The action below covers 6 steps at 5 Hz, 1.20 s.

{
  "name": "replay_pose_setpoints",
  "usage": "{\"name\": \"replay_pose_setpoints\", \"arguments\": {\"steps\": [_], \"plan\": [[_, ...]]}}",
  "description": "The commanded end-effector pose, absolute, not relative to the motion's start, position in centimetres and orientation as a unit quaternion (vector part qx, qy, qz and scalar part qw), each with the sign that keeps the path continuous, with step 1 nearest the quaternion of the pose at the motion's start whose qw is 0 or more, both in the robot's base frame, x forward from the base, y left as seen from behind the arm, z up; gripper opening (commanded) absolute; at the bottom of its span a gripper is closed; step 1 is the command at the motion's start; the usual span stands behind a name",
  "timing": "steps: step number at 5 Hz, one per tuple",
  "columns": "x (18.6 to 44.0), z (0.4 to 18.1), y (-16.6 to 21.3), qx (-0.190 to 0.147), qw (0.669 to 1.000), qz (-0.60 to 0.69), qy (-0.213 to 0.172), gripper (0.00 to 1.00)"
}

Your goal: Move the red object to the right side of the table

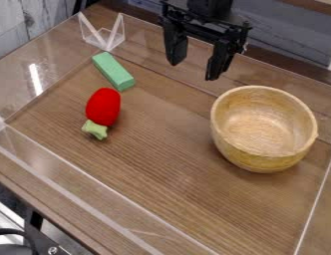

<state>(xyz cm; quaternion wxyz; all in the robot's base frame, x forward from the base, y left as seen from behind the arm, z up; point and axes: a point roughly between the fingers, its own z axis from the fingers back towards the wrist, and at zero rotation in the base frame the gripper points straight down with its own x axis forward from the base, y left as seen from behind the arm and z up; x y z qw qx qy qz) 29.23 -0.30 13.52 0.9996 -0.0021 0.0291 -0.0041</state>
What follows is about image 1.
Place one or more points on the red plush strawberry toy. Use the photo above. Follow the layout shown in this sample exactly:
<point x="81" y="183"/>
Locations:
<point x="102" y="112"/>

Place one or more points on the clear acrylic corner bracket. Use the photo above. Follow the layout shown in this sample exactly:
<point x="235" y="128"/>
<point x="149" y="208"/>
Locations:
<point x="105" y="38"/>

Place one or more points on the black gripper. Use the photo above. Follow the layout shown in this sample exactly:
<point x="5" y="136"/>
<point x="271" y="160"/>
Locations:
<point x="207" y="20"/>

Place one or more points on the green foam block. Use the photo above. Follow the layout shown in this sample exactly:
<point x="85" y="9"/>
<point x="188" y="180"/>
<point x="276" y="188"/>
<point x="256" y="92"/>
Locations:
<point x="115" y="71"/>

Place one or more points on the black table frame bracket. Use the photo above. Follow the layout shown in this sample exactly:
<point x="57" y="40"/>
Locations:
<point x="45" y="245"/>

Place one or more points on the wooden bowl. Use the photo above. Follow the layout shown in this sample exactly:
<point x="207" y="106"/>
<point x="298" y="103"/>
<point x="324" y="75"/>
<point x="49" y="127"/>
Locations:
<point x="263" y="128"/>

